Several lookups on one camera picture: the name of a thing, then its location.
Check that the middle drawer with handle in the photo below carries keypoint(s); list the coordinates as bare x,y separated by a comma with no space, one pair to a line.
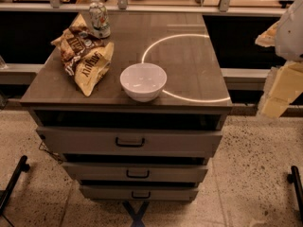
135,172

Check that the blue tape cross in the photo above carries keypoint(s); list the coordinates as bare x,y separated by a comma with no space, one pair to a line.
136,216

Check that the grey drawer cabinet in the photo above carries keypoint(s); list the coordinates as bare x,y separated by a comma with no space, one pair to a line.
195,97

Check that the black base leg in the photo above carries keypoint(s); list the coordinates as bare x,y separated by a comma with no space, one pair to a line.
22,166
294,178

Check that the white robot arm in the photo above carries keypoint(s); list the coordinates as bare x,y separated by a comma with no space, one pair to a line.
285,84

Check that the yellow chip bag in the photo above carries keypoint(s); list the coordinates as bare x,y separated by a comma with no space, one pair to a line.
92,67

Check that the metal counter rail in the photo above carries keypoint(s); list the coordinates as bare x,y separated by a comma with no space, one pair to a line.
221,7

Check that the black right base leg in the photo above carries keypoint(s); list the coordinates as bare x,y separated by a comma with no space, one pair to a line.
294,178

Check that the black left base leg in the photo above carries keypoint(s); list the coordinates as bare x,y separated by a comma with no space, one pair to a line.
22,166

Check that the white bowl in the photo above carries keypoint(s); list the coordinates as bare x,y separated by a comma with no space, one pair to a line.
143,82

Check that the brown chip bag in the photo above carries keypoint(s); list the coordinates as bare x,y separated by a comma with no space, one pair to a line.
74,44

